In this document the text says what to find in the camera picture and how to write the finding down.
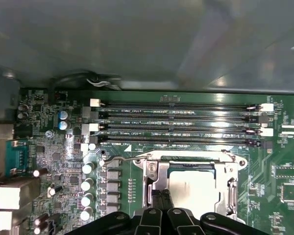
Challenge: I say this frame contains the silver rear port block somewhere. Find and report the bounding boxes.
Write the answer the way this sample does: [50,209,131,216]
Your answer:
[0,180,40,210]
[0,210,15,232]

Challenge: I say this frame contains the silver square CPU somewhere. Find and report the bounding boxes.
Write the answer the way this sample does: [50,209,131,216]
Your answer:
[168,163,223,215]

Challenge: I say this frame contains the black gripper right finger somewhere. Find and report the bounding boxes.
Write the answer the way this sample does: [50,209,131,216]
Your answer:
[164,189,268,235]

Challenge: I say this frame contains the large silver capacitor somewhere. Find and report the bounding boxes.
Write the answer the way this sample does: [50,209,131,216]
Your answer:
[79,207,94,221]
[82,161,95,175]
[80,178,95,192]
[80,193,94,207]

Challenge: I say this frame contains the green motherboard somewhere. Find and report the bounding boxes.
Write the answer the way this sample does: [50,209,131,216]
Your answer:
[4,88,294,235]

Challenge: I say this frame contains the black lying capacitor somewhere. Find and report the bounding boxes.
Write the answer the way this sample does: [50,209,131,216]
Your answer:
[48,185,64,196]
[33,167,49,178]
[34,225,49,235]
[34,212,51,227]

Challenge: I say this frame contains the thin metal locking lever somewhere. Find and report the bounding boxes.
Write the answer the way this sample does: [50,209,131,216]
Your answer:
[104,153,151,165]

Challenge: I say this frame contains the metal socket cover frame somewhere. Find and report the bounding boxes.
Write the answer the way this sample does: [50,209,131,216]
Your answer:
[153,160,240,216]

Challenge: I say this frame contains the thin black cable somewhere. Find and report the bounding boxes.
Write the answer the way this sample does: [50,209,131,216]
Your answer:
[48,70,123,98]

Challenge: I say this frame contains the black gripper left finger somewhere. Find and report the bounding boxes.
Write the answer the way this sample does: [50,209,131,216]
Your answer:
[67,189,165,235]

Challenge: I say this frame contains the black open PC case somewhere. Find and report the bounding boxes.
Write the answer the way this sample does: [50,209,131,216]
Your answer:
[0,0,294,128]

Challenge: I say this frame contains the grey rear port block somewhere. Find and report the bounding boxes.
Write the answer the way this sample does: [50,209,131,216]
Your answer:
[0,123,15,147]

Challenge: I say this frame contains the blue rear port connector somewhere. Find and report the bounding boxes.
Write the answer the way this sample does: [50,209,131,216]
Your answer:
[4,139,31,177]

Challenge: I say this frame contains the metal CPU socket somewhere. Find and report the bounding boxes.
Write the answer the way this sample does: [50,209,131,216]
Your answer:
[129,149,248,221]

